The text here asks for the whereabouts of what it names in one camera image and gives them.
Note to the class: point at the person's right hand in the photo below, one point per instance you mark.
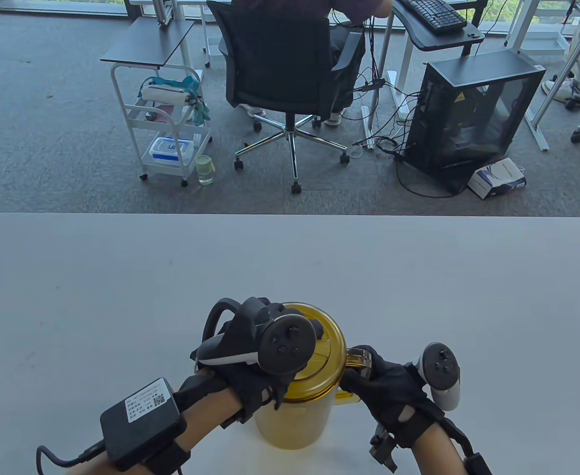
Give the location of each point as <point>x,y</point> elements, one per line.
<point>393,391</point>

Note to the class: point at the person's left hand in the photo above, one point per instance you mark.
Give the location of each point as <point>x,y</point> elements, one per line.
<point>250,386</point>

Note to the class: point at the yellow plastic water kettle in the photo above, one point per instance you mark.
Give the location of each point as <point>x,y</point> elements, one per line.
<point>290,425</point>

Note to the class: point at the yellow kettle lid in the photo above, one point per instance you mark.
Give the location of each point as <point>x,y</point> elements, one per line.
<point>328,356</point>

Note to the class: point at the person's right forearm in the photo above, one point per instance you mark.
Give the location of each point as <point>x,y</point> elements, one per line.
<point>435,452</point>

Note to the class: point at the clear container with blue lid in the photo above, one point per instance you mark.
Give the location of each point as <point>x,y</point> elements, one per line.
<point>171,148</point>

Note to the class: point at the black white right hand controller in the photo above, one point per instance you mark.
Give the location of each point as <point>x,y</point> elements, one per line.
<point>440,368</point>

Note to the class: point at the black white hand controller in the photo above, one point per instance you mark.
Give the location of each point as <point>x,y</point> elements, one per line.
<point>285,344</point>
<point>440,368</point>

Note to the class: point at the black white left hand controller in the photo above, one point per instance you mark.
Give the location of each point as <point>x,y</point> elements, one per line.
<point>285,344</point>

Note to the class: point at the black box with white label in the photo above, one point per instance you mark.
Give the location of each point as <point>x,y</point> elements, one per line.
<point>141,430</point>

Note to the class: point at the clear glass jar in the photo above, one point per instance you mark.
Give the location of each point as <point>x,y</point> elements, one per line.
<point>204,170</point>

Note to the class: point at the white blue cardboard box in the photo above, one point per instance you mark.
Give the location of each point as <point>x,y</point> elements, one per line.
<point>497,179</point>

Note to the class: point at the black computer tower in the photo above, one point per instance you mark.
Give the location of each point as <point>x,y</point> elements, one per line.
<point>468,114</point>

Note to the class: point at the maroon flat item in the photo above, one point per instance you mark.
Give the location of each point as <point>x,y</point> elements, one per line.
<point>163,111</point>

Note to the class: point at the teal cloth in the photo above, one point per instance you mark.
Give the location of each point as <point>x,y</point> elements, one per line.
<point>198,99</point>

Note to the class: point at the white paper roll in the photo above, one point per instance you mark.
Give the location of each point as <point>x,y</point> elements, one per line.
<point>163,94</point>

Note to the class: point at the white rolling cart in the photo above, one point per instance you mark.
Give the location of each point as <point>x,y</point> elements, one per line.
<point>121,99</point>

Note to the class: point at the black mesh office chair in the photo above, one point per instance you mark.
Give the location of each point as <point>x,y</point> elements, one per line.
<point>275,59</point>

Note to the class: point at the black desk with white legs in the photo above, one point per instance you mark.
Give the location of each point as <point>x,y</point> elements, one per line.
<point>448,40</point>

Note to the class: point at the dark side table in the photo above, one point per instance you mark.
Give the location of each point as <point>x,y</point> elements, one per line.
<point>149,44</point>

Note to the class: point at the white tray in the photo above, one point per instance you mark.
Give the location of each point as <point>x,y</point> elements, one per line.
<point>542,43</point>

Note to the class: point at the black keyboard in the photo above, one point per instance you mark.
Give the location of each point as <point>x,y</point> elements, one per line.
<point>435,15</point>

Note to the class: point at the aluminium frame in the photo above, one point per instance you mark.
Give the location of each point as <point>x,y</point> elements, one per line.
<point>537,123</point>

